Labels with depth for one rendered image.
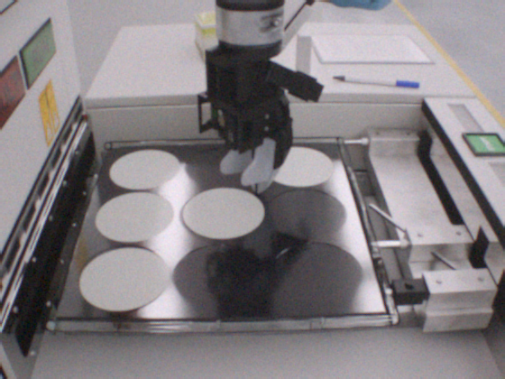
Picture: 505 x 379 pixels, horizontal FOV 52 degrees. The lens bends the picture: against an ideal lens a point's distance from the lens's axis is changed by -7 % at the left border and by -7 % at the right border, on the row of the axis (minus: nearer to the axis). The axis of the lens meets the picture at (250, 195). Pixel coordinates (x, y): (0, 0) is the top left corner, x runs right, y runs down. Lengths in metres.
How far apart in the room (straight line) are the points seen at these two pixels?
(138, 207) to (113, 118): 0.20
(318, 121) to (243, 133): 0.27
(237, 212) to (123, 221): 0.14
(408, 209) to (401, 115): 0.19
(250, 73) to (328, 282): 0.24
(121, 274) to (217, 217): 0.15
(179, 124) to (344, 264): 0.37
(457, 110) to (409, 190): 0.16
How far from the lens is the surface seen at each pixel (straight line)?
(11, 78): 0.61
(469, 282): 0.64
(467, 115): 0.88
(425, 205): 0.78
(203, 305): 0.59
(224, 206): 0.71
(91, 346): 0.67
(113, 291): 0.61
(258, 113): 0.62
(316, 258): 0.64
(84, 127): 0.84
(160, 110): 0.86
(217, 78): 0.60
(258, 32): 0.58
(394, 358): 0.66
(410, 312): 0.67
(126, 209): 0.72
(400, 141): 0.87
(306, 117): 0.87
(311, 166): 0.79
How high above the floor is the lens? 1.33
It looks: 36 degrees down
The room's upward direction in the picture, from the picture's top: straight up
